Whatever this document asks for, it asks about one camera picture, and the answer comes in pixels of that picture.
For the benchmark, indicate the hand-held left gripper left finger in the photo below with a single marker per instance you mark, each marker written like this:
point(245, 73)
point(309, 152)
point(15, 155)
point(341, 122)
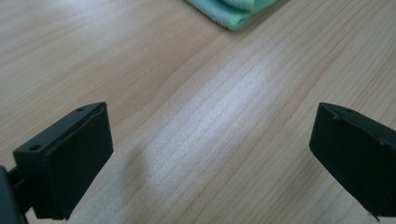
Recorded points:
point(71, 161)

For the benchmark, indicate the green microfibre cloth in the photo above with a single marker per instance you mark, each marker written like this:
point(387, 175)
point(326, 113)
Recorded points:
point(233, 14)

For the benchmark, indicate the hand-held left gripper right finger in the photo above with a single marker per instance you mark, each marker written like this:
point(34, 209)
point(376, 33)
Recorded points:
point(358, 158)

